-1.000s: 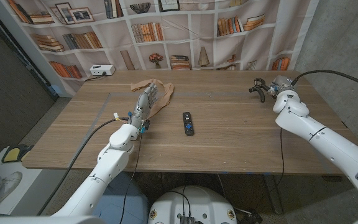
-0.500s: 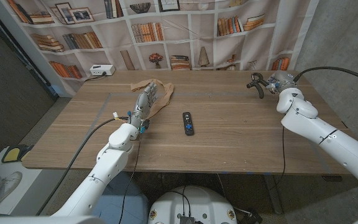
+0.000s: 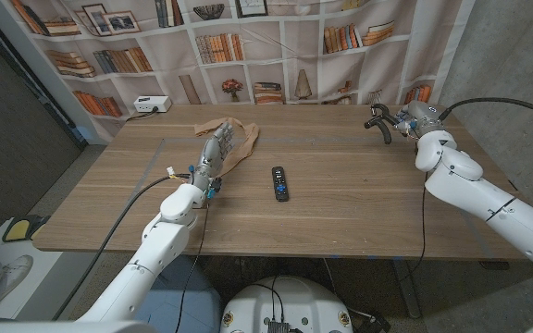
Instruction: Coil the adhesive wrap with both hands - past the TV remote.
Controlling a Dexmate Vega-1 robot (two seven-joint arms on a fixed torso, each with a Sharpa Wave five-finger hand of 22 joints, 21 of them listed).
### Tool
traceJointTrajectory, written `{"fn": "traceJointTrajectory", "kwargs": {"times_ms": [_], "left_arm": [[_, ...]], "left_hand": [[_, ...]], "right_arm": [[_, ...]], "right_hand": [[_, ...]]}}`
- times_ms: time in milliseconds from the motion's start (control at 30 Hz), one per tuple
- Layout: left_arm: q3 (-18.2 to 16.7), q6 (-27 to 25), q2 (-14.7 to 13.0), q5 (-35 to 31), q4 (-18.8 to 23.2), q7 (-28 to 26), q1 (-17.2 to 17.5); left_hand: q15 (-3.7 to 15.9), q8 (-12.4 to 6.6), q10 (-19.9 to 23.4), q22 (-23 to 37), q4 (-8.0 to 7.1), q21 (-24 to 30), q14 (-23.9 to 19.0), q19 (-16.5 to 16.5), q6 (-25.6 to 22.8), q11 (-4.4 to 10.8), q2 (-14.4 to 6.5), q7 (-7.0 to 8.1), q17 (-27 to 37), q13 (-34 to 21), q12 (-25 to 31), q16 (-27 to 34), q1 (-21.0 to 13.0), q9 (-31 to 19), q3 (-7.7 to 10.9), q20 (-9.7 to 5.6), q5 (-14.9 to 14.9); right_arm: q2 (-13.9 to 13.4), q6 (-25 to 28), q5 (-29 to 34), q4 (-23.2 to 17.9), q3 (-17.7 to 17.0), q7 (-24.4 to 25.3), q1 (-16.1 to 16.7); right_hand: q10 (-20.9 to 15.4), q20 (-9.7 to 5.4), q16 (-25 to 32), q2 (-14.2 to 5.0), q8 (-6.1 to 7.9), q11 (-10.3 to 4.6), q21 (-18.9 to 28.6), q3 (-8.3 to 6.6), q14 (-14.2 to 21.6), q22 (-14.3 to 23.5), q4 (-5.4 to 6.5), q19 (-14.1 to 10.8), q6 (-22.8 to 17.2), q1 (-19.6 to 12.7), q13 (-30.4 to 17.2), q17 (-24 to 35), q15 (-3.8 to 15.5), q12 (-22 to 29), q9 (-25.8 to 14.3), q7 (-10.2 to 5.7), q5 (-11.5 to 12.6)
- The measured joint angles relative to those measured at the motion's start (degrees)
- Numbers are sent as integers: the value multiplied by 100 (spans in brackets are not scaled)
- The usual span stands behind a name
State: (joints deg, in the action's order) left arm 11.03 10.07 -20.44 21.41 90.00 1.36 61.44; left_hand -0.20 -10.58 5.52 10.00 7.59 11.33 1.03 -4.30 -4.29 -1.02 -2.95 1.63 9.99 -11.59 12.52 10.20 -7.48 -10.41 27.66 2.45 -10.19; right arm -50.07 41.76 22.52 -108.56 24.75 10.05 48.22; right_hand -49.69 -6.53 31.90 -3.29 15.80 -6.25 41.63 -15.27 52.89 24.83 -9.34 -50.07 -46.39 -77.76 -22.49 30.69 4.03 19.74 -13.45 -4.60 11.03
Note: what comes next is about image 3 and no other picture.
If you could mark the white power outlet box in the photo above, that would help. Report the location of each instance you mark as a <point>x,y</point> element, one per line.
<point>152,103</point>

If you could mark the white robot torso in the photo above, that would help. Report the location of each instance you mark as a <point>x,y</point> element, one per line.
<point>287,300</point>

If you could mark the printed bookshelf backdrop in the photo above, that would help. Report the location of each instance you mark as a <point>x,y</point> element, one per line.
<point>266,44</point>

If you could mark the grey metal table leg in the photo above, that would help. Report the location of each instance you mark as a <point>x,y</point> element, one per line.
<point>406,287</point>

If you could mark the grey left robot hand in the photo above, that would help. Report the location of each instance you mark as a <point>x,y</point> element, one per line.
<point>212,155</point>

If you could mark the tan nylon stocking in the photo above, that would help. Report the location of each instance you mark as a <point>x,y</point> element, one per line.
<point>244,147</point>

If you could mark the black hand grip exerciser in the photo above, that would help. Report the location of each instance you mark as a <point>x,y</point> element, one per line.
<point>383,130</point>

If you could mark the yellow and black foot pedal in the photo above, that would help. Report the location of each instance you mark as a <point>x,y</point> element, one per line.
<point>19,229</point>

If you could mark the person in grey trousers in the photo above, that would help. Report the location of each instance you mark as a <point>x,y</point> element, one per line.
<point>12,273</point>

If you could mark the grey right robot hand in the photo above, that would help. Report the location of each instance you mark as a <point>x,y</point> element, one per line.
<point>421,118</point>

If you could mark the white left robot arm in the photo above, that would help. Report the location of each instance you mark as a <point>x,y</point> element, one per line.
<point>155,250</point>

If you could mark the dark perforated partition panel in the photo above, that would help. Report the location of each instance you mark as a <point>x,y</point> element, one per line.
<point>12,139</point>

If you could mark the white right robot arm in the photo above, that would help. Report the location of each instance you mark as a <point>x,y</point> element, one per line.
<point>493,199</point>

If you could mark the black TV remote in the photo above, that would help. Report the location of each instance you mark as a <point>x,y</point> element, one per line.
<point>280,184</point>

